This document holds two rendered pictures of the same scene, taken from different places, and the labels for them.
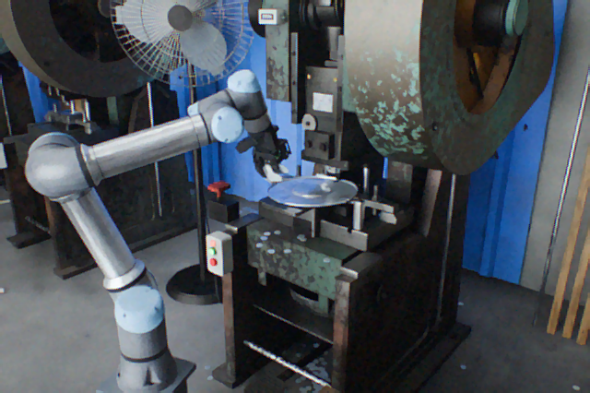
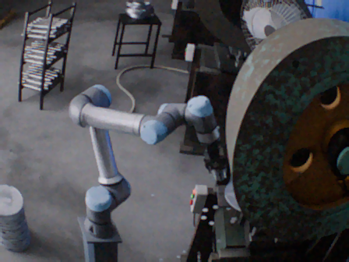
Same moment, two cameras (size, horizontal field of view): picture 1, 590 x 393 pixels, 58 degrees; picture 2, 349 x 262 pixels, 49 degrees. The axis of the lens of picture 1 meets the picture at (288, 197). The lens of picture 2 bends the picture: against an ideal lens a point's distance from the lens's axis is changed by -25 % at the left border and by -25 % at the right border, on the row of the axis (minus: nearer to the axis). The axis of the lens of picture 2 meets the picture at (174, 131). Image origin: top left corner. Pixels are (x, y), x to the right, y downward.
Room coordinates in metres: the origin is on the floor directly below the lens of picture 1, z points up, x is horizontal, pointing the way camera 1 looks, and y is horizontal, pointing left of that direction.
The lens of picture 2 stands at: (0.23, -0.89, 1.96)
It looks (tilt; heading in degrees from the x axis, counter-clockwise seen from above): 31 degrees down; 44
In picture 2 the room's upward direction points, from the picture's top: 10 degrees clockwise
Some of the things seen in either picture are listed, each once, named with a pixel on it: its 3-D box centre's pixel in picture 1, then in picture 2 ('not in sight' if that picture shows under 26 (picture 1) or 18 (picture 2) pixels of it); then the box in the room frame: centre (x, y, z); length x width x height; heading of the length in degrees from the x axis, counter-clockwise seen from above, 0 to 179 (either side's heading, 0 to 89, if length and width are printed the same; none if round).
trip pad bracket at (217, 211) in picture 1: (224, 223); (220, 182); (1.74, 0.23, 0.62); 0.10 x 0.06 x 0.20; 50
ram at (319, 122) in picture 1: (330, 109); not in sight; (1.68, -0.13, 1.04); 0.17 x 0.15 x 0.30; 140
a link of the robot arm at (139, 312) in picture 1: (141, 319); (99, 203); (1.14, 0.37, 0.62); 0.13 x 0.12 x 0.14; 20
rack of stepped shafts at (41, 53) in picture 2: not in sight; (43, 51); (1.83, 2.49, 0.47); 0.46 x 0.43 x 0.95; 120
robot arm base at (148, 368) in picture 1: (146, 360); (98, 222); (1.14, 0.37, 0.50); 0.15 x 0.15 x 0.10
